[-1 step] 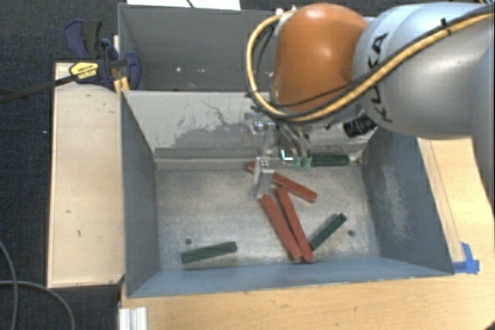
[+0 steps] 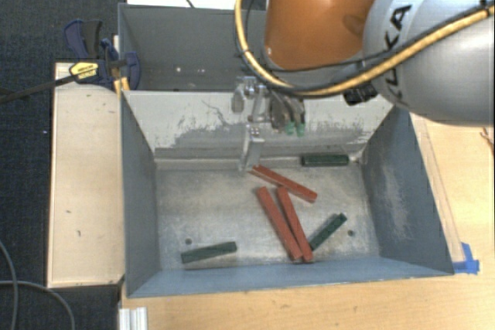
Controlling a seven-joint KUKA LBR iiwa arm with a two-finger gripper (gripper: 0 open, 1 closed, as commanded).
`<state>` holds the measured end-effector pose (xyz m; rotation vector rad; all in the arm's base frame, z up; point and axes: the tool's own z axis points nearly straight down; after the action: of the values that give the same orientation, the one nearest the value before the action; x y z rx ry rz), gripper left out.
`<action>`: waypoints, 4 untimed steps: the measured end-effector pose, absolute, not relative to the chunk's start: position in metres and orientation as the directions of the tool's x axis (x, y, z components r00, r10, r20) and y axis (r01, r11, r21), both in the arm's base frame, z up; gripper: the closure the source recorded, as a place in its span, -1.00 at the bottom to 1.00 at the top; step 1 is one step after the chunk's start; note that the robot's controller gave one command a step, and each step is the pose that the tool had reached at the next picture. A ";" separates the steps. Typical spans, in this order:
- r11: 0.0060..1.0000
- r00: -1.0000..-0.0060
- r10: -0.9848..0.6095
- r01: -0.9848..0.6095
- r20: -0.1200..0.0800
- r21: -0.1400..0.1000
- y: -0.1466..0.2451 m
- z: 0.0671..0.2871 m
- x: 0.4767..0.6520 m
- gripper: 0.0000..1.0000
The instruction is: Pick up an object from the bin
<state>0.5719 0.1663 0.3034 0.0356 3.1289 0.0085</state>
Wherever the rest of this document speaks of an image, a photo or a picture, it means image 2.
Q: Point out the black cylinder on white bracket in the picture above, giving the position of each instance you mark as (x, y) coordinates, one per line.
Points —
(359, 94)

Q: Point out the grey metal bin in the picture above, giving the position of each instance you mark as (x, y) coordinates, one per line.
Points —
(216, 212)

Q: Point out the red-brown flat block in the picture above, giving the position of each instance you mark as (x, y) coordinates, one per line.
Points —
(285, 184)
(295, 224)
(279, 224)

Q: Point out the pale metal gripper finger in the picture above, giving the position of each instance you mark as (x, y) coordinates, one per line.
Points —
(257, 150)
(245, 154)

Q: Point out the pale wood board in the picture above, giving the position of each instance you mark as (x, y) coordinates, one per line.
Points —
(85, 181)

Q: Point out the dark green flat block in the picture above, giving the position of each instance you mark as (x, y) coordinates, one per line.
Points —
(327, 231)
(324, 160)
(209, 252)

